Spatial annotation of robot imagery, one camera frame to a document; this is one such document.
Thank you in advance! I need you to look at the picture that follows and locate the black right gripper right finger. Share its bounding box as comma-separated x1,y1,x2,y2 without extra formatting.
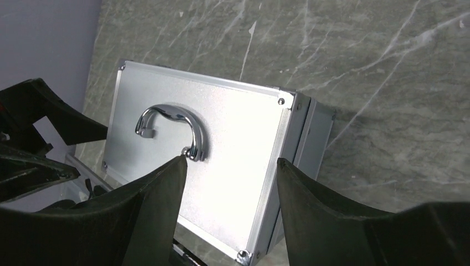
277,158,469,265

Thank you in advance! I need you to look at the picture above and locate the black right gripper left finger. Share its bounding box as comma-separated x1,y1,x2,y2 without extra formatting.
0,154,188,266

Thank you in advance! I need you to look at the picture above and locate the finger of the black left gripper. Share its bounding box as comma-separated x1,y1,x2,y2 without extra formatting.
1,145,80,202
1,78,108,156

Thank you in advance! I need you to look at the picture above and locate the grey metal medicine case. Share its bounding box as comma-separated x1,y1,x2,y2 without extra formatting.
103,60,335,265

